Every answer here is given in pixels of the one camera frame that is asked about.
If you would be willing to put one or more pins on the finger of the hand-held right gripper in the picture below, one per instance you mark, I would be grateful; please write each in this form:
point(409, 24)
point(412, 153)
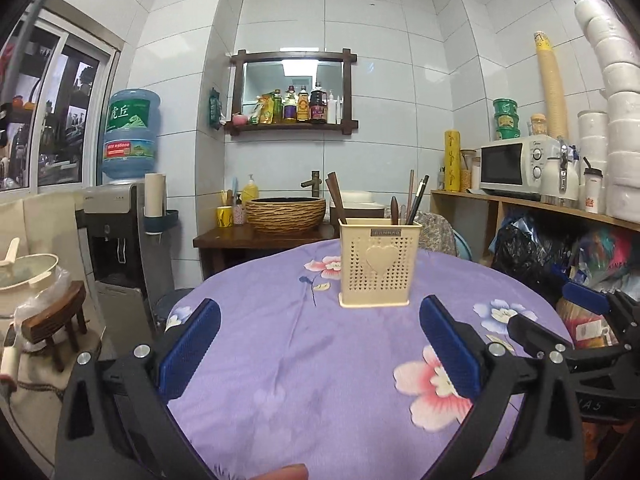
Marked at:
point(537, 332)
point(585, 297)

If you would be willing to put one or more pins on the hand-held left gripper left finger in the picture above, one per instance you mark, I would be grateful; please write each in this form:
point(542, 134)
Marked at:
point(192, 345)

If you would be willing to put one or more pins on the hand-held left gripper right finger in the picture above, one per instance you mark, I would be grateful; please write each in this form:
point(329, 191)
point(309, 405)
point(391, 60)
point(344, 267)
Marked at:
point(450, 350)

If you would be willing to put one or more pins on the cream plastic utensil holder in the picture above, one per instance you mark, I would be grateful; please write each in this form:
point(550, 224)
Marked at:
point(380, 280)

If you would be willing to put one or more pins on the black chopstick gold band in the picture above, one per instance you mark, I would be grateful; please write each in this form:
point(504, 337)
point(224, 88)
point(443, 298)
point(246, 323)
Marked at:
point(420, 199)

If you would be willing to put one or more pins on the brown wooden chopstick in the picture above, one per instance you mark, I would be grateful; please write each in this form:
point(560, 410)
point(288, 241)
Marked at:
point(410, 195)

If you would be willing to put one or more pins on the dark wooden stick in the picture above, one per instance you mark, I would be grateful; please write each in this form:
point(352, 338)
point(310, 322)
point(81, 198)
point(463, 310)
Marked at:
point(331, 185)

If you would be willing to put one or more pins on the person's left hand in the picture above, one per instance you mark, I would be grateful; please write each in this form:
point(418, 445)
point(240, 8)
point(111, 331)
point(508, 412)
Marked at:
point(285, 472)

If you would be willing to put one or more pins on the dark round trash bin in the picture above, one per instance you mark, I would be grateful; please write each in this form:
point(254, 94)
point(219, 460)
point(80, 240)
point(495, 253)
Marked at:
point(172, 310)

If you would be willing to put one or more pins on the colourful plastic bags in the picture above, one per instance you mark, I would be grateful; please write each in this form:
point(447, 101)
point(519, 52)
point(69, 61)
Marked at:
point(610, 255)

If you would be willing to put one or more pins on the black garbage bag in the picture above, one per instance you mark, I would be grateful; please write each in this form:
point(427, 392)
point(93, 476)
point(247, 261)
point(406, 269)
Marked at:
point(525, 255)

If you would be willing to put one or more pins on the dark wooden vanity table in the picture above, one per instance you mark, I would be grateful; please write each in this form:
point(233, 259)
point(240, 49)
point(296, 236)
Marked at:
point(220, 241)

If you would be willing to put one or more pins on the white cup with straw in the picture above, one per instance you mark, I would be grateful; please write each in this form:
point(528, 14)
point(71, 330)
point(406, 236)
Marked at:
point(593, 190)

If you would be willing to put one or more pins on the purple floral tablecloth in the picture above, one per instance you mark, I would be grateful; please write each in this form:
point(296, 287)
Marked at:
point(300, 360)

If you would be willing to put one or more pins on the grey water dispenser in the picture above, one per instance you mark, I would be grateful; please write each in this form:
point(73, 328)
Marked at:
point(115, 260)

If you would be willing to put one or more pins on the floral patterned cloth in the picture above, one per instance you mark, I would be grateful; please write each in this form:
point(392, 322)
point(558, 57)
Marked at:
point(440, 235)

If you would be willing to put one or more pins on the white thermos flask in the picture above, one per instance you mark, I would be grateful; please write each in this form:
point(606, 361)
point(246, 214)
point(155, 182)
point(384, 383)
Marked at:
point(555, 180)

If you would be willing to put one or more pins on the yellow mug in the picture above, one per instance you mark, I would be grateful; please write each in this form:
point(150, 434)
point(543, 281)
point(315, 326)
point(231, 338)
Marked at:
point(224, 216)

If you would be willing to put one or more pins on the light wooden shelf unit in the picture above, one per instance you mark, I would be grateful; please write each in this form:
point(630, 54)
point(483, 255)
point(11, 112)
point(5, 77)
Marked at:
point(480, 202)

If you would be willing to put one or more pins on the small wooden stool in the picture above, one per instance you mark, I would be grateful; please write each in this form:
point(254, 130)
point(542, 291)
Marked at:
point(52, 315)

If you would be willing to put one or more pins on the white microwave oven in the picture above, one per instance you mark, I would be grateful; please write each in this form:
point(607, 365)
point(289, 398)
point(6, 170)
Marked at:
point(505, 165)

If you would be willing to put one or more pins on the woven brown wash basin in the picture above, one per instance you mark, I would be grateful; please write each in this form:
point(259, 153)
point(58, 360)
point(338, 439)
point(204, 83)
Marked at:
point(285, 216)

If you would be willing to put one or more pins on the blue toothbrush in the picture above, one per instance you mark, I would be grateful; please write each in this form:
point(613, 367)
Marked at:
point(234, 190)

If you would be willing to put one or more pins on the yellow soap pump bottle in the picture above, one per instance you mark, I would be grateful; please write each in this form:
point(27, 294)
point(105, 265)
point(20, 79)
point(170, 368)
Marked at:
point(250, 191)

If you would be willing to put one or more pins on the stack of white paper rolls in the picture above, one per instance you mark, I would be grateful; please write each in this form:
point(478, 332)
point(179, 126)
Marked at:
point(622, 135)

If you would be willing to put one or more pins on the brown pot white lid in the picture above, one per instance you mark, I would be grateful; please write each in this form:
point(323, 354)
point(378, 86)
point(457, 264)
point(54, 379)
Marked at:
point(365, 201)

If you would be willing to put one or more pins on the glass storage jar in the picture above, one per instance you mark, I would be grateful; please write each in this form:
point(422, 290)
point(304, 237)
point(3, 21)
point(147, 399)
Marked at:
point(467, 172)

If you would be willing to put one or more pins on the yellowish lidded jar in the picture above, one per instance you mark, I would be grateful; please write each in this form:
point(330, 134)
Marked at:
point(538, 125)

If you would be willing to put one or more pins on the pan with glass lid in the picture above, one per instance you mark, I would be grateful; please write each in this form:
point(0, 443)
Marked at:
point(27, 270)

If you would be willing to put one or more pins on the yellow wrapped tube pack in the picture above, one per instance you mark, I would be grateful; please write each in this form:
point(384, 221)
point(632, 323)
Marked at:
point(452, 160)

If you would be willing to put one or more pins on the bamboo style faucet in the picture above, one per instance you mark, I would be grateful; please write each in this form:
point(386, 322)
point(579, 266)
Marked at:
point(314, 182)

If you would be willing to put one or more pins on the tall paper cup stack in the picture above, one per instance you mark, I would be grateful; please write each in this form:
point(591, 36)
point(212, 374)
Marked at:
point(550, 85)

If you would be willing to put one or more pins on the blue water cooler bottle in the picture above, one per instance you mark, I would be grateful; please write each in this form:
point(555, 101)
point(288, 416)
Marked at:
point(131, 135)

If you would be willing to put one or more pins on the pink small bowl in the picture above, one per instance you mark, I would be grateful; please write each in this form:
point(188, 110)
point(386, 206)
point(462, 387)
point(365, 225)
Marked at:
point(239, 119)

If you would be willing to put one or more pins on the green hanging packet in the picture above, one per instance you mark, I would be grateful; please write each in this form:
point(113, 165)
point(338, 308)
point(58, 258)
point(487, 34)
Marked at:
point(215, 109)

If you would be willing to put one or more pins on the wooden framed mirror shelf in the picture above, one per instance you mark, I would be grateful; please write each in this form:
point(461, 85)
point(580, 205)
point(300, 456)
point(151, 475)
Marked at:
point(295, 127)

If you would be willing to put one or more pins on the yellow seasoning packet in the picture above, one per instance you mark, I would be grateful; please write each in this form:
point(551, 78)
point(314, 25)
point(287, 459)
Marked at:
point(262, 110)

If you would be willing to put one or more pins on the green glass bottle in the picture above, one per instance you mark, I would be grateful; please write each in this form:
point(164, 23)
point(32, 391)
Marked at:
point(277, 109)

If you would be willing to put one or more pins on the purple label sauce bottle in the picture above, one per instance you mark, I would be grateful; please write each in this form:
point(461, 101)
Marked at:
point(290, 107)

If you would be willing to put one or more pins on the sliding glass window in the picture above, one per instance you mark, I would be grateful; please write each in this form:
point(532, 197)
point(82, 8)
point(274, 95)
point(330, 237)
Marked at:
point(65, 120)

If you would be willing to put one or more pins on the white squeeze bottle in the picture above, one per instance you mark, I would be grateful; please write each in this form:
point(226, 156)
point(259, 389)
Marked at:
point(339, 112)
point(331, 110)

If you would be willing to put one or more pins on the yellow label sauce bottle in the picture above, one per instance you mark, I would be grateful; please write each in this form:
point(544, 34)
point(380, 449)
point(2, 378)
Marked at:
point(303, 107)

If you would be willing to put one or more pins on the dark soy sauce bottle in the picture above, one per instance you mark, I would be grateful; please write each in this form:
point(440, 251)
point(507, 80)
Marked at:
point(318, 107)

